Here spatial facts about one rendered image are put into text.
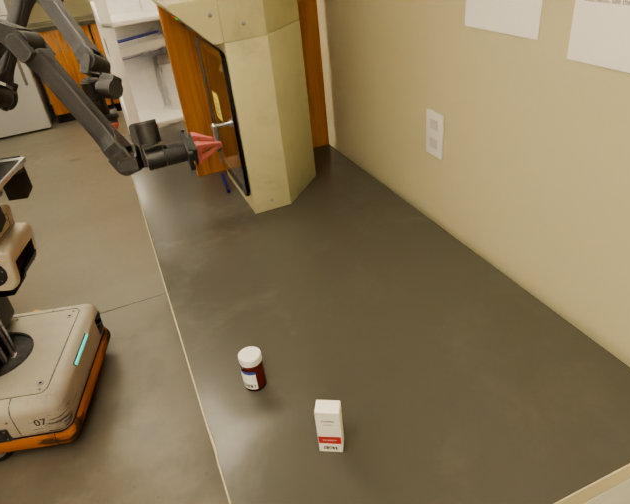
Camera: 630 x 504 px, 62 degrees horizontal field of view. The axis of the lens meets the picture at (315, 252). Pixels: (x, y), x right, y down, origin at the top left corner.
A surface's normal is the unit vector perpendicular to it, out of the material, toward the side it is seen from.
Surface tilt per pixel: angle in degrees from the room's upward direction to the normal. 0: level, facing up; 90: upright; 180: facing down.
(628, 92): 90
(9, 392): 0
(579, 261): 90
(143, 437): 0
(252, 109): 90
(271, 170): 90
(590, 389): 0
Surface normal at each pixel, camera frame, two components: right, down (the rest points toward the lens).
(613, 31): -0.92, 0.29
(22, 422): 0.12, 0.53
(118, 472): -0.10, -0.84
